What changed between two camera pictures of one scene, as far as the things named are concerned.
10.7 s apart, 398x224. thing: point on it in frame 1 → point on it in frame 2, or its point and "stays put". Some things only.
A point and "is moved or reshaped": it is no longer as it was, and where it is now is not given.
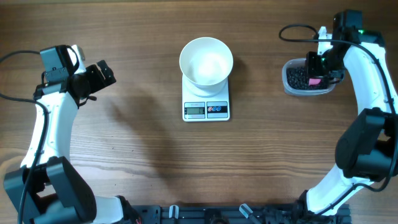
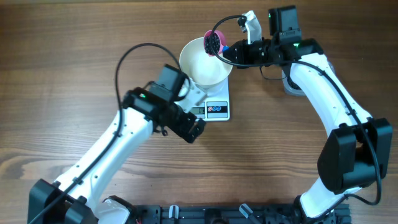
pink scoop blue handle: (314, 81) is moved or reshaped
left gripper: (93, 73) → (180, 129)
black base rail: (234, 214) stays put
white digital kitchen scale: (211, 109) stays put
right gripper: (311, 57) → (243, 48)
